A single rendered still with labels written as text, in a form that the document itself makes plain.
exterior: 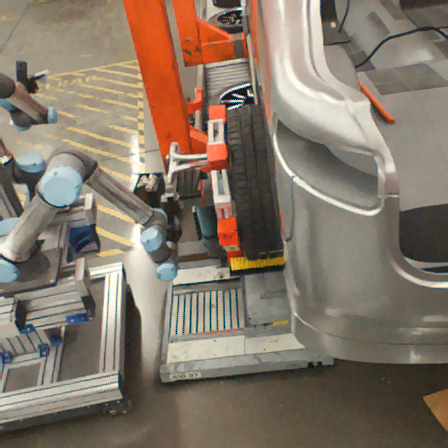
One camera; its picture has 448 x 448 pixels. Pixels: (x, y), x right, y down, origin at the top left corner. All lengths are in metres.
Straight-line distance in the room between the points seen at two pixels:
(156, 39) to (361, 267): 1.59
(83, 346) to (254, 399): 0.86
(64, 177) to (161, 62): 1.04
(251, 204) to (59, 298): 0.85
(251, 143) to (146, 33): 0.80
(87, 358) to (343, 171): 1.72
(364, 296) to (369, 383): 1.27
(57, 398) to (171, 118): 1.40
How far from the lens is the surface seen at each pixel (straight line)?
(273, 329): 2.61
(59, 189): 1.72
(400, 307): 1.37
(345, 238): 1.25
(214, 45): 4.57
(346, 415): 2.49
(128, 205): 1.91
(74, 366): 2.63
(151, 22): 2.52
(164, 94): 2.63
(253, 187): 1.97
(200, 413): 2.55
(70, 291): 2.21
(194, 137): 2.76
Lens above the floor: 2.10
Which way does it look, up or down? 38 degrees down
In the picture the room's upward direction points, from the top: 10 degrees counter-clockwise
